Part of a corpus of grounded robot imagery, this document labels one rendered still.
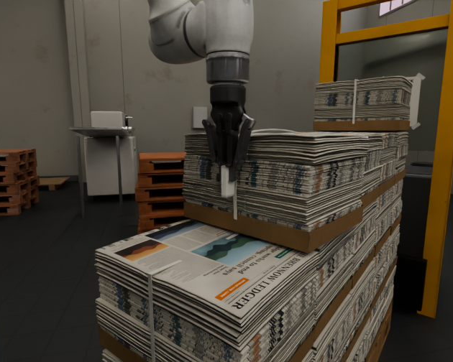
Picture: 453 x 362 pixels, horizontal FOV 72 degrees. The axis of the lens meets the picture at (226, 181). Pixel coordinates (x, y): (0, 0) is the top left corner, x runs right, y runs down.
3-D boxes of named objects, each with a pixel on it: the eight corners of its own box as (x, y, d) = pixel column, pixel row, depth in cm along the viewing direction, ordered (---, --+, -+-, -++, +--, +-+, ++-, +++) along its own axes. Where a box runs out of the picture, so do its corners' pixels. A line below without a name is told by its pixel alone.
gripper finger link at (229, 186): (231, 164, 69) (234, 164, 68) (231, 195, 70) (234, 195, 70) (223, 166, 66) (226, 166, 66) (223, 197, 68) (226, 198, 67)
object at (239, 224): (226, 228, 74) (226, 211, 74) (289, 207, 95) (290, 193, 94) (245, 234, 70) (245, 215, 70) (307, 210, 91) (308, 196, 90)
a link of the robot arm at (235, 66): (223, 63, 70) (223, 90, 71) (196, 55, 63) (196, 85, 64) (258, 57, 65) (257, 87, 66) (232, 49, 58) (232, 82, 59)
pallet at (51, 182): (72, 182, 627) (71, 177, 625) (60, 190, 548) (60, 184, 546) (3, 184, 599) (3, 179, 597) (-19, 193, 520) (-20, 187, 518)
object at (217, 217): (182, 216, 85) (182, 200, 84) (248, 199, 106) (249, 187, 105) (226, 228, 74) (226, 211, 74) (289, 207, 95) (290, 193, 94)
